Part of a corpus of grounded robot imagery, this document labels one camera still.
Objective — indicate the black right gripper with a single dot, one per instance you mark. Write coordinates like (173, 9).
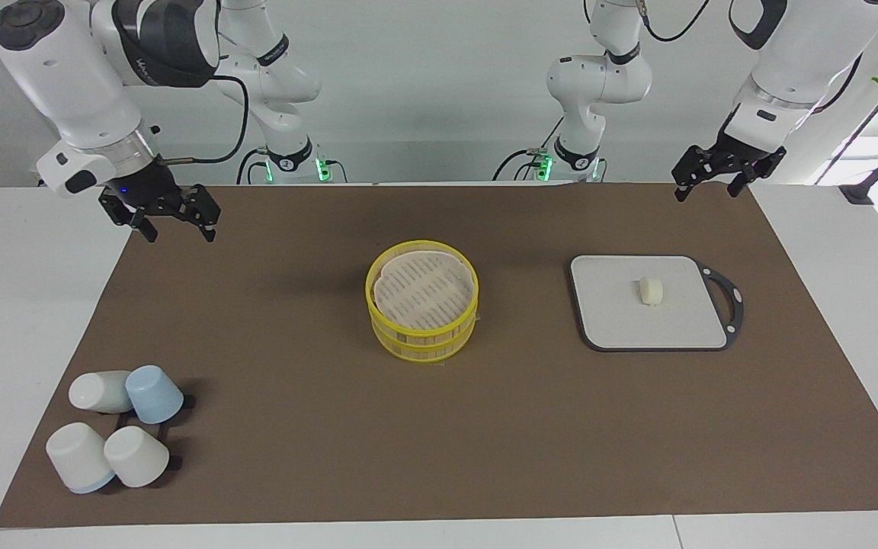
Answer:
(145, 191)

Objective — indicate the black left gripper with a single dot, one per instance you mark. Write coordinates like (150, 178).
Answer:
(736, 156)

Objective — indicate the small white steamed bun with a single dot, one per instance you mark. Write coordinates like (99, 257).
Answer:
(651, 290)

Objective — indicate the white steamer liner cloth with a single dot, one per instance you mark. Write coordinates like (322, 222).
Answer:
(424, 293)

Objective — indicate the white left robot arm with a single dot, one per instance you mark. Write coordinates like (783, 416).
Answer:
(797, 46)

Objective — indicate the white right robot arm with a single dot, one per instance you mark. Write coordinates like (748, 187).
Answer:
(65, 76)

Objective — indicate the yellow slatted steamer tier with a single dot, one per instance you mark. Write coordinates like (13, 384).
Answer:
(416, 347)

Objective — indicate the light blue cup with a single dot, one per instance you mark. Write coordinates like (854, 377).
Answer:
(155, 395)

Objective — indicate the plain white cup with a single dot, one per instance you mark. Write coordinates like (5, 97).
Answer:
(96, 390)
(136, 456)

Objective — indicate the black cup rack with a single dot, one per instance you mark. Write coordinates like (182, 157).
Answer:
(177, 462)

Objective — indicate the white cup with blue rim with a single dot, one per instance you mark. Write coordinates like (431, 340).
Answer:
(77, 456)

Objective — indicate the brown table mat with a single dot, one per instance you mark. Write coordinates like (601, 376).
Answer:
(485, 427)

